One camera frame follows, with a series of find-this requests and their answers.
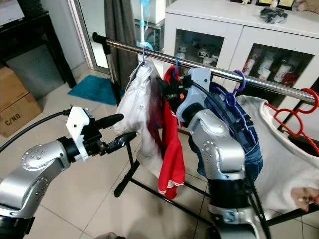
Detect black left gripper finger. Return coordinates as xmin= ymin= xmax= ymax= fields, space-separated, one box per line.
xmin=94 ymin=113 xmax=125 ymax=131
xmin=105 ymin=131 xmax=138 ymax=153

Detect blue plastic hanger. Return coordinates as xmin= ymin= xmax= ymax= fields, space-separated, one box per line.
xmin=171 ymin=53 xmax=183 ymax=76

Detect lilac plastic hanger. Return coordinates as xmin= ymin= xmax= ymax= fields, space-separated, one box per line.
xmin=140 ymin=45 xmax=150 ymax=63

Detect purple plastic hanger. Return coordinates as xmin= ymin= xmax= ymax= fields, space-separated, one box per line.
xmin=222 ymin=69 xmax=260 ymax=146

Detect red plastic hanger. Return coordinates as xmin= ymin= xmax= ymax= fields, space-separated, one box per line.
xmin=264 ymin=88 xmax=319 ymax=155

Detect white shirt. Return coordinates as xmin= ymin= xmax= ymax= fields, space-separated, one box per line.
xmin=116 ymin=60 xmax=162 ymax=177

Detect teal floor mat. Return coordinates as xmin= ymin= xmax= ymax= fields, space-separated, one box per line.
xmin=67 ymin=75 xmax=120 ymax=106

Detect red garment white hem stripes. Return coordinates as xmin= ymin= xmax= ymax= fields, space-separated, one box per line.
xmin=157 ymin=66 xmax=186 ymax=200

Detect steel and black clothes rack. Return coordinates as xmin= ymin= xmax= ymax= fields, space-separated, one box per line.
xmin=92 ymin=31 xmax=319 ymax=227

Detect white glass-door cabinet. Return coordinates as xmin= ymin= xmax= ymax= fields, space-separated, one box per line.
xmin=162 ymin=0 xmax=319 ymax=100

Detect brown cardboard box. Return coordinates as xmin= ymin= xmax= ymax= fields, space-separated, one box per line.
xmin=0 ymin=66 xmax=44 ymax=138

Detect grey curtain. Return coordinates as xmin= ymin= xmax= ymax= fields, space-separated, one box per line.
xmin=105 ymin=0 xmax=140 ymax=90

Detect blue denim jeans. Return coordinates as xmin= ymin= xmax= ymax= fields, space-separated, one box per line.
xmin=194 ymin=82 xmax=264 ymax=182

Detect black side table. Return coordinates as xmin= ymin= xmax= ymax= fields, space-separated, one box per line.
xmin=0 ymin=12 xmax=65 ymax=90

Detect dark crumpled bundle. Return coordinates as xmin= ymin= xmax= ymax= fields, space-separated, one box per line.
xmin=260 ymin=6 xmax=289 ymax=25

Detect cream printed t-shirt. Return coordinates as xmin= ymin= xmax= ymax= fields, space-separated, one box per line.
xmin=234 ymin=95 xmax=319 ymax=220

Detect white appliance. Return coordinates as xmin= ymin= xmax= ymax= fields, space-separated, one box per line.
xmin=0 ymin=0 xmax=25 ymax=25

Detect pale blue right wrist camera mount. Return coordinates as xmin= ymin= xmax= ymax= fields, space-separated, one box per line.
xmin=174 ymin=67 xmax=212 ymax=125

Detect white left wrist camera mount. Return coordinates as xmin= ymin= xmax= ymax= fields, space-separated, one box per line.
xmin=66 ymin=106 xmax=98 ymax=163

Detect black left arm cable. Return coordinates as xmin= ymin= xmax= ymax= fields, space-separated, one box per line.
xmin=0 ymin=111 xmax=71 ymax=152

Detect white door frame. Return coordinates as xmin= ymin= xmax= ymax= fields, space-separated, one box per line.
xmin=67 ymin=0 xmax=106 ymax=76

